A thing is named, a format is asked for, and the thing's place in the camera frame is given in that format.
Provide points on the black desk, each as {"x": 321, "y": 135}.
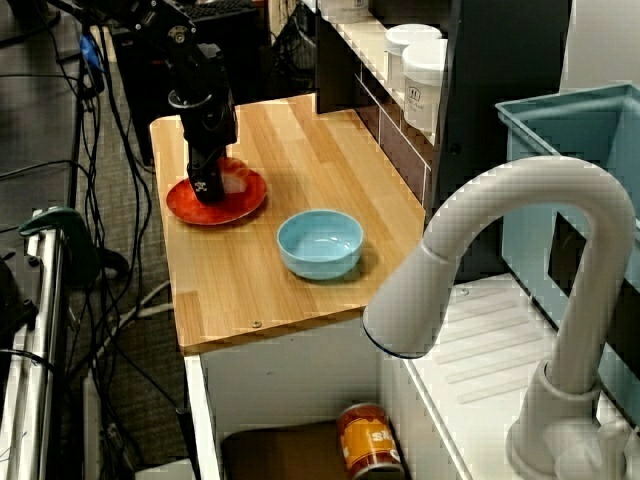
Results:
{"x": 30, "y": 125}

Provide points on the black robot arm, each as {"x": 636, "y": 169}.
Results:
{"x": 175, "y": 45}

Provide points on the brown sink board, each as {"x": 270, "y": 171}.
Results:
{"x": 285, "y": 450}

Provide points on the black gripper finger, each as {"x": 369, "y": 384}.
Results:
{"x": 205, "y": 180}

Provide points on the green clamp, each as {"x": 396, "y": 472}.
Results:
{"x": 75, "y": 235}

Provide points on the plain white jar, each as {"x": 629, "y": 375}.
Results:
{"x": 400, "y": 45}

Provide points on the white toy sink unit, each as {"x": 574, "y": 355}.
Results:
{"x": 300, "y": 370}

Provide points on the silver aluminium frame rail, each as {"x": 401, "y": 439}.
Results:
{"x": 45, "y": 350}

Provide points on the white jar with print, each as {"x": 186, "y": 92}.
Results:
{"x": 425, "y": 85}

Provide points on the black hutch side panel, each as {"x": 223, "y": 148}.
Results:
{"x": 335, "y": 65}

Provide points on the orange soup can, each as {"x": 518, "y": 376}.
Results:
{"x": 367, "y": 442}

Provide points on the wide black hutch post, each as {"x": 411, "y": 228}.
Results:
{"x": 500, "y": 75}

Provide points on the black box device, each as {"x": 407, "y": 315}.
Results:
{"x": 15, "y": 300}

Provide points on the white tiled ledge shelf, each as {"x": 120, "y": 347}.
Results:
{"x": 365, "y": 50}

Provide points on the white toy faucet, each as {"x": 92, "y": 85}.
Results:
{"x": 550, "y": 200}

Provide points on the teal plastic bin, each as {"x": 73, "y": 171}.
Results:
{"x": 530, "y": 175}

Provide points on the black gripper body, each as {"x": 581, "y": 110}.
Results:
{"x": 210, "y": 120}

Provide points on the light blue bowl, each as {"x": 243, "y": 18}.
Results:
{"x": 320, "y": 250}

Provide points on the blue tape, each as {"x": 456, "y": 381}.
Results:
{"x": 89, "y": 50}

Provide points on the red orange plate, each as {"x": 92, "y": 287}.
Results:
{"x": 240, "y": 207}

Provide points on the salmon sushi toy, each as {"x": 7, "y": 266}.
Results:
{"x": 237, "y": 175}

